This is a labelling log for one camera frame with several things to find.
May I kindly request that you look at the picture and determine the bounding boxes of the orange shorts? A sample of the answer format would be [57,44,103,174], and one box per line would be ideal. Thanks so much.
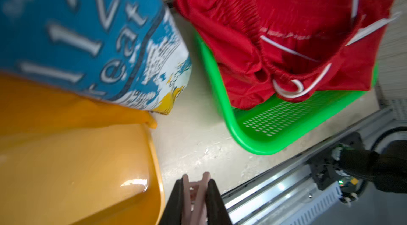
[1,74,158,136]

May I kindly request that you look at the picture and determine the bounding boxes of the red shorts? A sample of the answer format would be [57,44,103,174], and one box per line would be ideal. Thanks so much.
[174,0,395,110]

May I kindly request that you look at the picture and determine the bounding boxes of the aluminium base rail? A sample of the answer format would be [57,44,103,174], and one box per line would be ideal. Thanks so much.
[223,108,407,225]

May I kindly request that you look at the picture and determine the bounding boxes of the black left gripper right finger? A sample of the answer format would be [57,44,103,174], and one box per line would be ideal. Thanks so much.
[206,179,232,225]

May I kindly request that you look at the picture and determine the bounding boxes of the green plastic basket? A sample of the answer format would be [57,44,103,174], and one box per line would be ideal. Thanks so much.
[196,33,365,155]

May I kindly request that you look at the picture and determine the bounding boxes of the white blue patterned shorts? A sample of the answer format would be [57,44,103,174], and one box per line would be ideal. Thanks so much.
[1,0,192,114]

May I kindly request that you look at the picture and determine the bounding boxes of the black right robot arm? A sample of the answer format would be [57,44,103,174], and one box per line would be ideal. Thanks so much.
[336,140,407,194]

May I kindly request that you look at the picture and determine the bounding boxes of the yellow plastic tray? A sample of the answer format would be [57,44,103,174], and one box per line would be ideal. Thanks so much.
[0,123,166,225]

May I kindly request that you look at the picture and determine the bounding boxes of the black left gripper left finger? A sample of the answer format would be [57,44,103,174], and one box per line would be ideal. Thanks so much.
[158,179,184,225]

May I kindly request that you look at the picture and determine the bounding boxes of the white plastic hanger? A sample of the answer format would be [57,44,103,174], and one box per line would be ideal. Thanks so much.
[258,0,396,102]

